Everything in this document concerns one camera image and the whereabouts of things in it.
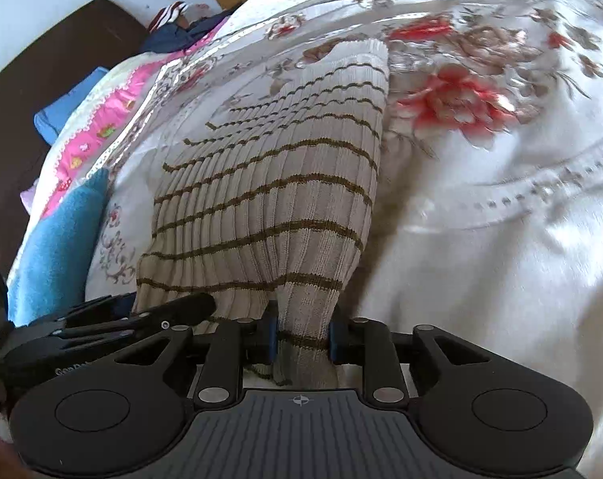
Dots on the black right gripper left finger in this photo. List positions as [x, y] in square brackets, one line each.
[235, 345]

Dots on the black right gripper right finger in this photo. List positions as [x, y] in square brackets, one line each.
[378, 352]

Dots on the beige brown striped sweater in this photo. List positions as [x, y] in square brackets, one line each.
[276, 206]

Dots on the dark navy clothes pile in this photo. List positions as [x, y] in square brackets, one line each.
[171, 37]

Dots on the blue towel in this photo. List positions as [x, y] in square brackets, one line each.
[53, 268]

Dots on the floral satin bedspread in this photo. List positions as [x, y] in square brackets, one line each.
[488, 216]

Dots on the pink floral quilt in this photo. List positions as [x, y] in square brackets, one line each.
[94, 123]

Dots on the blue pillow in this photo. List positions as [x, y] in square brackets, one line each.
[50, 120]

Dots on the red white striped garment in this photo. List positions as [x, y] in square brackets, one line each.
[180, 13]

